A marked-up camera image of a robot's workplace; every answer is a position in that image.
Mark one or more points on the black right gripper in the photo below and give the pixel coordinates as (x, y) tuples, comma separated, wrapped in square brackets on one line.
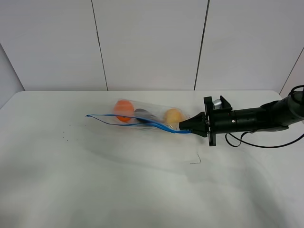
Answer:
[(218, 121)]

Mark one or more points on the clear zip bag blue seal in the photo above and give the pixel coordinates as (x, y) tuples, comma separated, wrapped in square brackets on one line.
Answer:
[(158, 110)]

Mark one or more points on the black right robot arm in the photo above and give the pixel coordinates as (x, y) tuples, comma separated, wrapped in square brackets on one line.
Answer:
[(274, 116)]

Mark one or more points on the dark flat object in bag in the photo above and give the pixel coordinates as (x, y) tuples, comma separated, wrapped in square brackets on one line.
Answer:
[(144, 116)]

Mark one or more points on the yellow ball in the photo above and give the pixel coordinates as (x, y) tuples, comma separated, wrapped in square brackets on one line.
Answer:
[(173, 116)]

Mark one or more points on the orange ball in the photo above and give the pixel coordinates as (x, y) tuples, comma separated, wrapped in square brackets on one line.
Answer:
[(123, 110)]

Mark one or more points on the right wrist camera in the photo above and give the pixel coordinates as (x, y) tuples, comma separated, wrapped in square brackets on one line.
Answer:
[(221, 103)]

